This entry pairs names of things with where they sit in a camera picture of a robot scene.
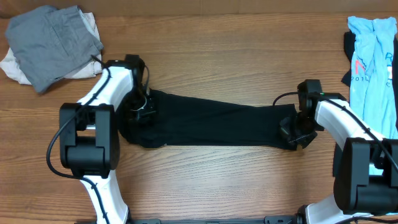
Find black polo shirt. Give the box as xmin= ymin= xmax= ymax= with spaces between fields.
xmin=116 ymin=90 xmax=297 ymax=151

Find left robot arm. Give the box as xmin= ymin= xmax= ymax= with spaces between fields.
xmin=54 ymin=55 xmax=155 ymax=223

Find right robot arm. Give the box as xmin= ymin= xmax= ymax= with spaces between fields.
xmin=264 ymin=80 xmax=397 ymax=224

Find black garment under pile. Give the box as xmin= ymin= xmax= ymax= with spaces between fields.
xmin=341 ymin=32 xmax=397 ymax=139

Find light blue t-shirt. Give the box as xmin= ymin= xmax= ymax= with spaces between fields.
xmin=348 ymin=16 xmax=397 ymax=139

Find grey folded trousers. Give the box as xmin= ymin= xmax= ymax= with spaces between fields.
xmin=5 ymin=5 xmax=104 ymax=93

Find white folded garment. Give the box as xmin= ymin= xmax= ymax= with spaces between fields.
xmin=1 ymin=11 xmax=101 ymax=85

